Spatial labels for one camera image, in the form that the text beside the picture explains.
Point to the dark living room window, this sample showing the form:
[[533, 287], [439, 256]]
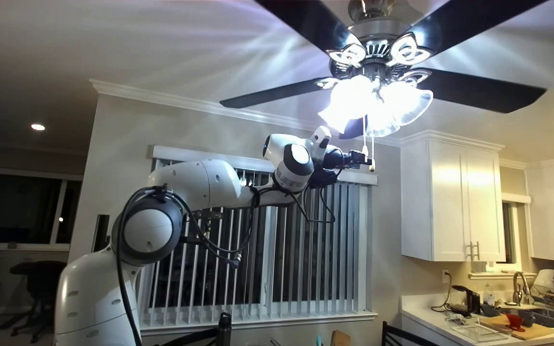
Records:
[[14, 208]]

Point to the white vertical window blinds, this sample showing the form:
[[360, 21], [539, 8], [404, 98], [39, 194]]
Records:
[[327, 256]]

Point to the white two-door wall cabinet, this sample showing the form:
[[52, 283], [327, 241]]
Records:
[[450, 198]]

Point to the frosted glass lamp shade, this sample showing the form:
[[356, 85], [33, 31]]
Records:
[[347, 102], [402, 106]]

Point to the black chair backrest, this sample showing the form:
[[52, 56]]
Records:
[[404, 337]]

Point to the round recessed ceiling light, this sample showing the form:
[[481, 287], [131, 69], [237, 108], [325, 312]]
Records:
[[37, 127]]

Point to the chrome kitchen faucet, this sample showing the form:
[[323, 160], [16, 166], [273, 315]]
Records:
[[520, 287]]

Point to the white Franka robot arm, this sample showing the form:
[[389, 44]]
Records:
[[200, 183]]

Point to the dark bottle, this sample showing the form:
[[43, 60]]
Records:
[[223, 329]]

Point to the wooden cutting board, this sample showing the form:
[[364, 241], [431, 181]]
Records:
[[533, 331]]

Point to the white dish mat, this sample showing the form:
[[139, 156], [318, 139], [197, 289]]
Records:
[[472, 329]]

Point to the black ceiling fan blade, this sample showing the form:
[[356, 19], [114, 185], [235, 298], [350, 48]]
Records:
[[485, 89], [270, 94], [466, 19], [306, 19]]

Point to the silver ceiling fan hub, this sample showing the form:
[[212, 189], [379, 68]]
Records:
[[370, 21]]

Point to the black countertop appliance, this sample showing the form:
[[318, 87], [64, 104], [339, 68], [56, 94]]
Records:
[[464, 300]]

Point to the white crumpled bag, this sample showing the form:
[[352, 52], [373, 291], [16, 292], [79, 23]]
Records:
[[549, 283]]

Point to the kitchen window with white frame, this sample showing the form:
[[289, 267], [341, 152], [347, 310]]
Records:
[[514, 223]]

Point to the dark dining table set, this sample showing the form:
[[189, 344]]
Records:
[[39, 285]]

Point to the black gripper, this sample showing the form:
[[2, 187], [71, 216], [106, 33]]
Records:
[[345, 160]]

